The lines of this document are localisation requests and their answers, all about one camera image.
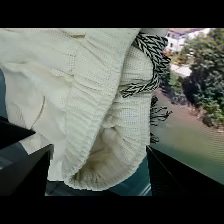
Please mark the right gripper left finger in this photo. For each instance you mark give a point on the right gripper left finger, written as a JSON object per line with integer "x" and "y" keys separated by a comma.
{"x": 23, "y": 176}

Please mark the cream knitted sweater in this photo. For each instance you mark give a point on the cream knitted sweater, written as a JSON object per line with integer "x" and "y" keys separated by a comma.
{"x": 90, "y": 86}

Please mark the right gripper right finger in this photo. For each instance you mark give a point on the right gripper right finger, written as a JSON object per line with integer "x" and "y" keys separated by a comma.
{"x": 173, "y": 180}

